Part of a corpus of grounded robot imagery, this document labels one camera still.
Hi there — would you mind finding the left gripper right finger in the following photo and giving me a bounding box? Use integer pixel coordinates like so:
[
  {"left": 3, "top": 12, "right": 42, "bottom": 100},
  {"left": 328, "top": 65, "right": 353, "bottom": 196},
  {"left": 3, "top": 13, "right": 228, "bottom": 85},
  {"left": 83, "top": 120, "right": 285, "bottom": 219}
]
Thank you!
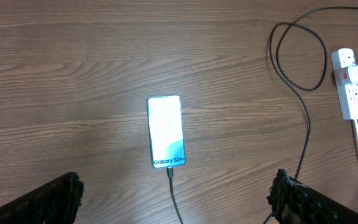
[{"left": 267, "top": 169, "right": 358, "bottom": 224}]

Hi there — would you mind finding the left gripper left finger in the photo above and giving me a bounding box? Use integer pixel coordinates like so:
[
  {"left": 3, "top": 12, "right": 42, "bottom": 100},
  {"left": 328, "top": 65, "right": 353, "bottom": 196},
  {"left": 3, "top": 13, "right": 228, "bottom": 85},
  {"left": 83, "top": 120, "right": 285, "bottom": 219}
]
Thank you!
[{"left": 0, "top": 172, "right": 84, "bottom": 224}]

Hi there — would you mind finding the blue Galaxy smartphone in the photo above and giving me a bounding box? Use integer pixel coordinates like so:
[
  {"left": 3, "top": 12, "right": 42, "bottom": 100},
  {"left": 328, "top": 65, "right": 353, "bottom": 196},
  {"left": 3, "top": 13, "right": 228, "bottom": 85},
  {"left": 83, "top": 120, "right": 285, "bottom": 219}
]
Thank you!
[{"left": 147, "top": 95, "right": 186, "bottom": 169}]

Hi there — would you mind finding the white charger plug adapter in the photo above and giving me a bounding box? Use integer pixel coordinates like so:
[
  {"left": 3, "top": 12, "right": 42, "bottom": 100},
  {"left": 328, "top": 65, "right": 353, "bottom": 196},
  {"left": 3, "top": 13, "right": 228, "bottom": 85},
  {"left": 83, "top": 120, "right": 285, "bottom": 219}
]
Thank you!
[{"left": 339, "top": 65, "right": 358, "bottom": 85}]

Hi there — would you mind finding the white power strip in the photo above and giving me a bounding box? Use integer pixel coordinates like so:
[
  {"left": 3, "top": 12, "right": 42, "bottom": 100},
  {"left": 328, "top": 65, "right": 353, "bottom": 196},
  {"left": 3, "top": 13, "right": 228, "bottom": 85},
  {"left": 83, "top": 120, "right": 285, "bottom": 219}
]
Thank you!
[{"left": 331, "top": 48, "right": 358, "bottom": 120}]

